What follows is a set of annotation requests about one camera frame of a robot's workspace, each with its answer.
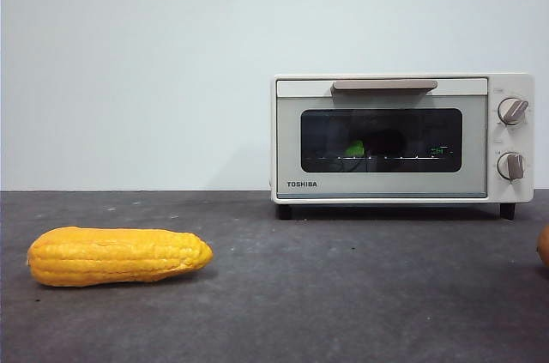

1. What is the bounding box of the glass oven door with handle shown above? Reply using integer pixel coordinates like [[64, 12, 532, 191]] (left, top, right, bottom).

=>
[[274, 76, 489, 200]]

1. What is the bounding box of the purple eggplant with green stem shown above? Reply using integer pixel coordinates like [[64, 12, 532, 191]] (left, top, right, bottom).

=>
[[344, 126, 407, 159]]

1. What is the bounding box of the oven knob with upright pointer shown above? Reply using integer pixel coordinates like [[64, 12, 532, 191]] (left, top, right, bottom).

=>
[[496, 151, 527, 180]]

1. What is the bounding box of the cream toaster oven housing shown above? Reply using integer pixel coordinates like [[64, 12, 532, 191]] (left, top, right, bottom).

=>
[[270, 72, 536, 221]]

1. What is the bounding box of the oven knob with slanted pointer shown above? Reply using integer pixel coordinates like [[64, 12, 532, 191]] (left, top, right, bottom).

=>
[[498, 97, 530, 126]]

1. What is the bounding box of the yellow corn cob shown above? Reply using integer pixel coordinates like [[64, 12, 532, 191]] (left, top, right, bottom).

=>
[[27, 227, 214, 287]]

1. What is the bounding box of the orange round fruit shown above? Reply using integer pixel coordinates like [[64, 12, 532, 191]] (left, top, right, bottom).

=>
[[536, 224, 549, 268]]

